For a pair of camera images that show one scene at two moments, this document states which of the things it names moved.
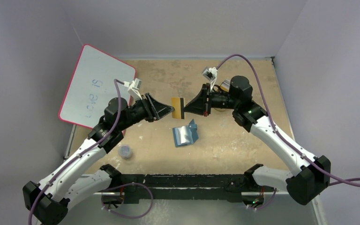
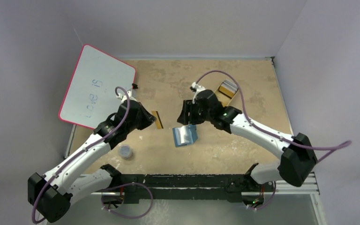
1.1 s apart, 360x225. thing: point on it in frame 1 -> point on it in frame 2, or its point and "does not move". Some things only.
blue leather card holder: x=186 y=135 does not move
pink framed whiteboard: x=91 y=83 does not move
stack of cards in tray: x=225 y=85 does not move
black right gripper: x=206 y=99 -> x=185 y=112
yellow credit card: x=176 y=103 -> x=159 y=123
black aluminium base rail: x=187 y=188 does not move
